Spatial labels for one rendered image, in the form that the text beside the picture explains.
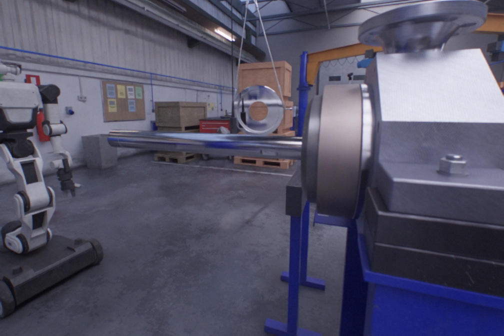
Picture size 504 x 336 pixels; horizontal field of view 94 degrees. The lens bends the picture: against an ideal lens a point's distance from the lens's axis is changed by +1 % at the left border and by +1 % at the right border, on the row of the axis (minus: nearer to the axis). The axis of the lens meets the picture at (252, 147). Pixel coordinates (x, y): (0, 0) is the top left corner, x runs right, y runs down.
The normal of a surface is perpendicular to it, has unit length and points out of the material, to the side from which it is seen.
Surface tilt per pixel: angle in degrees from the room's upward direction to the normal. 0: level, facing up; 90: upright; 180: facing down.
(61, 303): 0
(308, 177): 108
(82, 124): 90
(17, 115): 90
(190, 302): 0
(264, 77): 90
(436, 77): 45
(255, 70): 90
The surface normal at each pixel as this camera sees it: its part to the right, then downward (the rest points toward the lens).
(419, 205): -0.33, 0.15
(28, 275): 0.64, -0.65
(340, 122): -0.29, -0.35
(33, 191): 0.83, -0.34
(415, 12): -0.53, 0.14
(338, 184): -0.32, 0.39
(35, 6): 0.94, 0.06
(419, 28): -0.35, 0.73
